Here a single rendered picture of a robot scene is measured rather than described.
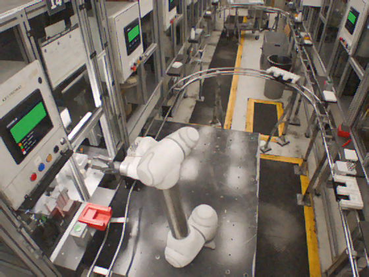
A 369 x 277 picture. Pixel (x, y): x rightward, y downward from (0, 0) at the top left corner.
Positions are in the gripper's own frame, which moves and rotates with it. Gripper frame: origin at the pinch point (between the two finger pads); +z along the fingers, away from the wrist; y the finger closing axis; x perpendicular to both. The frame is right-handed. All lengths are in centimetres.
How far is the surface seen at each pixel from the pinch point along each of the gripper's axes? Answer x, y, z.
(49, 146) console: 33, 45, -6
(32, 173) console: 48, 43, -7
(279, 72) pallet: -188, -13, -129
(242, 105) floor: -246, -101, -94
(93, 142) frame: -23.7, -5.7, 14.4
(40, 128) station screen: 36, 58, -9
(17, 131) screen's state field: 47, 65, -9
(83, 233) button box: 49, 0, -19
